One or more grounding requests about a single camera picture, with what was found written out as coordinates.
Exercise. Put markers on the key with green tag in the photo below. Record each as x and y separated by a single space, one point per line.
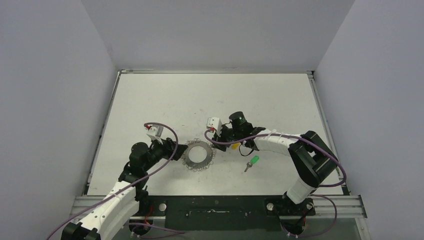
250 163

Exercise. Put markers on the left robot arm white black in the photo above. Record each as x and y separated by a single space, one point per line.
128 196

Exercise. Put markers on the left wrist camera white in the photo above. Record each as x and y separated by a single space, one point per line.
154 132

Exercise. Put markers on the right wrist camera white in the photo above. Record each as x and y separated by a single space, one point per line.
214 124

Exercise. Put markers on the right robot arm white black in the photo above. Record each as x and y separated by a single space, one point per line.
312 158

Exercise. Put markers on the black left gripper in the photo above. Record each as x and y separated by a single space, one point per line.
172 150

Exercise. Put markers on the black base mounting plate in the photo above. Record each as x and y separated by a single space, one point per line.
224 212

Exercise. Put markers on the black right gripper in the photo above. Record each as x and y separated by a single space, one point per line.
219 136

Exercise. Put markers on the key with yellow tag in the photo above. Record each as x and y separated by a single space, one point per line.
235 146

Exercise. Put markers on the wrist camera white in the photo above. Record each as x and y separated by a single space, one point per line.
154 132
214 124

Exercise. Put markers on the metal disc with key rings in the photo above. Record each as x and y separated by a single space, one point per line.
199 155

